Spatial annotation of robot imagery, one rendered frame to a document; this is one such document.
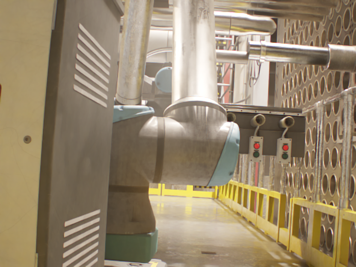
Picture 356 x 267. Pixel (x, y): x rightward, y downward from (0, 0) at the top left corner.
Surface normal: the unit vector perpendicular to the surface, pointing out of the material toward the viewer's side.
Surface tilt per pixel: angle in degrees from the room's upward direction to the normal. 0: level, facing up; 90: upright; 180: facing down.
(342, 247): 90
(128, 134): 85
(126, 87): 129
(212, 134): 64
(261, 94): 90
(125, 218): 70
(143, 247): 90
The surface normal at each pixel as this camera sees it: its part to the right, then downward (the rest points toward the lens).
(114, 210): 0.18, -0.37
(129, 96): 0.11, 0.64
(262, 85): 0.47, -0.01
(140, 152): 0.15, 0.07
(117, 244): -0.05, -0.05
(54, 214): 1.00, 0.06
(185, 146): 0.17, -0.17
